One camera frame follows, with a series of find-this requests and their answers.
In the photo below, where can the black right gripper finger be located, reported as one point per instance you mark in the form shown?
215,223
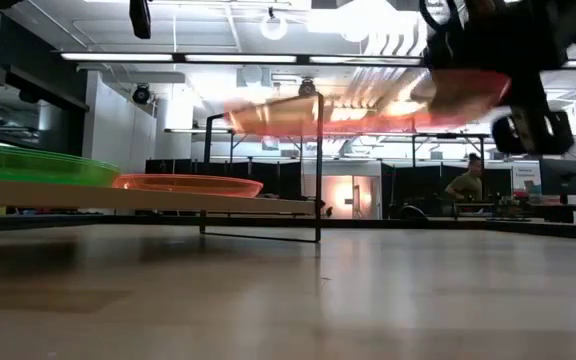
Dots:
485,90
450,90

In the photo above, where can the black ceiling spotlight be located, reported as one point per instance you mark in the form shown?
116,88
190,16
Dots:
307,88
141,94

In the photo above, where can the white sign board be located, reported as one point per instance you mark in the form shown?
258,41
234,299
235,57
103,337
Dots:
523,172

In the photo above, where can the person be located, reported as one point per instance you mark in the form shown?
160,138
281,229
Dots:
465,187

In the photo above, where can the black computer monitor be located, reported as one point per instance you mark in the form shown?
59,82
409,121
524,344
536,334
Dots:
560,177

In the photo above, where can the black overhead light bar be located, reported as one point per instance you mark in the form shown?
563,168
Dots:
303,59

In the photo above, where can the black metal gantry frame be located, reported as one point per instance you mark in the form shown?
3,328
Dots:
268,145
448,135

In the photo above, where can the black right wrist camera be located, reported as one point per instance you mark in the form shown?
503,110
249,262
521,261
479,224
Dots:
533,135

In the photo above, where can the black metal table frame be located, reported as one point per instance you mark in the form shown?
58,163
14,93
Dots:
418,223

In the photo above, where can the wooden shelf with black frame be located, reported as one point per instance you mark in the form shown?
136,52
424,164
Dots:
168,202

